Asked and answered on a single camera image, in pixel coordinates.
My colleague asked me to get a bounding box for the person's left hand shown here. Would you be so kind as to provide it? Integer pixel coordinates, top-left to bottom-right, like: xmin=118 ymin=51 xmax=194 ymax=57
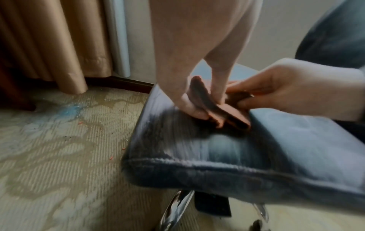
xmin=148 ymin=0 xmax=263 ymax=120

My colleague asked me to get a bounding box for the dark wooden baseboard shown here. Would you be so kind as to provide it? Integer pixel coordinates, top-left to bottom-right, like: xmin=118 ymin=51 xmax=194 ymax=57
xmin=85 ymin=75 xmax=155 ymax=94

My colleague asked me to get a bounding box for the beige curtain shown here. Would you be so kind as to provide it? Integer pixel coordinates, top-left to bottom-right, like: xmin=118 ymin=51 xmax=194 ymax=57
xmin=0 ymin=0 xmax=113 ymax=94

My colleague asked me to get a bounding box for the grey curtain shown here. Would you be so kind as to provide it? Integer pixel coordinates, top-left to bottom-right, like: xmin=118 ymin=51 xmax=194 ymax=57
xmin=103 ymin=0 xmax=131 ymax=78

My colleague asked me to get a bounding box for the black leather chair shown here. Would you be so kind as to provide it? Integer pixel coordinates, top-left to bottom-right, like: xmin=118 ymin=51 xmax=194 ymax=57
xmin=121 ymin=0 xmax=365 ymax=231

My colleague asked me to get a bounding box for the brown cleaning cloth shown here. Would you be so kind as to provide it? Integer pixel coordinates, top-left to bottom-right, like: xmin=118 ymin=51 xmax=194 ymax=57
xmin=189 ymin=75 xmax=253 ymax=132

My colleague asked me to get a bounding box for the person's right hand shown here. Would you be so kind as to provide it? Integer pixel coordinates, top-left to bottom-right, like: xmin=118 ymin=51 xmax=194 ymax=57
xmin=225 ymin=57 xmax=365 ymax=123

